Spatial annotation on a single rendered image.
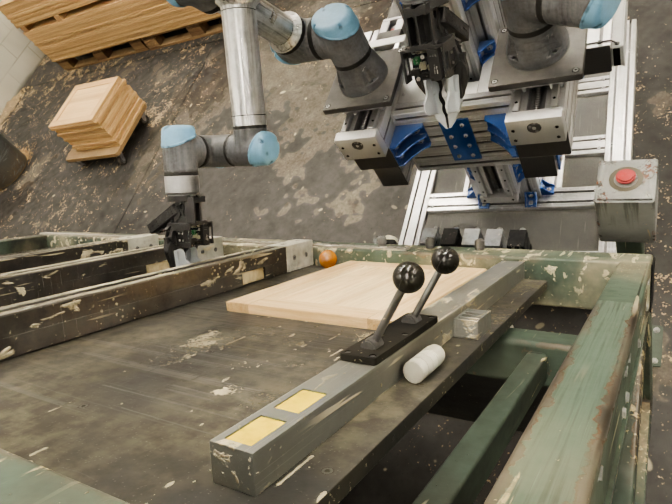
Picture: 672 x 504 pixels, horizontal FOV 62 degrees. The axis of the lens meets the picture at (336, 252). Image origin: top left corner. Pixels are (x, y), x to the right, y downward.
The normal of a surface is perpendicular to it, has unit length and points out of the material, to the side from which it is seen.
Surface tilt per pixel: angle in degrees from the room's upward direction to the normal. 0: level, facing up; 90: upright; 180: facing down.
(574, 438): 50
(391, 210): 0
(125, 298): 90
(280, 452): 90
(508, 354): 40
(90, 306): 90
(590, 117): 0
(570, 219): 0
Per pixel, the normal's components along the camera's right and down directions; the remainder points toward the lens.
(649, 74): -0.43, -0.51
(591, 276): -0.52, 0.15
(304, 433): 0.85, 0.04
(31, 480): -0.04, -0.99
